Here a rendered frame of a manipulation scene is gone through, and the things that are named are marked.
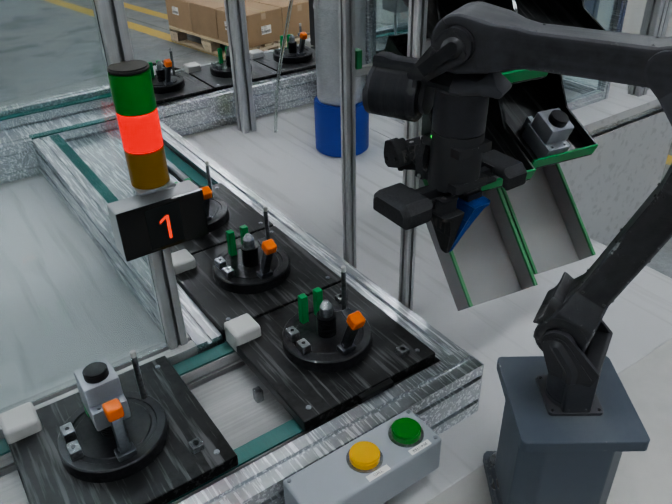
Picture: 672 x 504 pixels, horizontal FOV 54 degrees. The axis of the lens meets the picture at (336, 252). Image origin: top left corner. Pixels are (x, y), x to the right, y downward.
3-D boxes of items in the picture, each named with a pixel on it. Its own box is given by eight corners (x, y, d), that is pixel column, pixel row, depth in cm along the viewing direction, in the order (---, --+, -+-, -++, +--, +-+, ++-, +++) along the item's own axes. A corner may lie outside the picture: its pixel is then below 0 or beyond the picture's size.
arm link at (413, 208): (539, 118, 73) (498, 102, 77) (410, 161, 64) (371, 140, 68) (528, 184, 77) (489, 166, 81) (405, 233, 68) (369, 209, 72)
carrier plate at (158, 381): (239, 465, 86) (237, 454, 85) (52, 566, 75) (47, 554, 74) (167, 364, 103) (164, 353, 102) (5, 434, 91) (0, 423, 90)
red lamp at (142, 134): (169, 147, 84) (163, 111, 81) (132, 158, 82) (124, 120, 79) (154, 135, 87) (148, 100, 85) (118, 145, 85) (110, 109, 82)
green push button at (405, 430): (426, 440, 89) (427, 430, 88) (403, 454, 87) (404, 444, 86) (407, 422, 91) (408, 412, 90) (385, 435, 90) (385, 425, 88)
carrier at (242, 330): (435, 362, 102) (440, 297, 95) (304, 433, 90) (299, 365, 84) (344, 289, 119) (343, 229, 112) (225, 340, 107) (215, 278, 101)
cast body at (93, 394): (131, 417, 84) (120, 376, 80) (97, 432, 82) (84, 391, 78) (110, 379, 89) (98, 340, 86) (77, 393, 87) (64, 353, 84)
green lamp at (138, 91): (163, 110, 81) (156, 71, 79) (124, 119, 79) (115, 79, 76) (148, 99, 85) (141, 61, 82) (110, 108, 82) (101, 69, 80)
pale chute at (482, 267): (522, 290, 111) (538, 284, 107) (457, 311, 106) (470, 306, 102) (465, 139, 115) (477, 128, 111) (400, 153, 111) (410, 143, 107)
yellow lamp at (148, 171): (175, 183, 87) (169, 148, 84) (139, 193, 84) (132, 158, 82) (161, 169, 90) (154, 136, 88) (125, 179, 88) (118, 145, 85)
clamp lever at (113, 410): (135, 450, 82) (122, 405, 78) (119, 457, 81) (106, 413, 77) (125, 432, 85) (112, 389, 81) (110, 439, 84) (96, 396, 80)
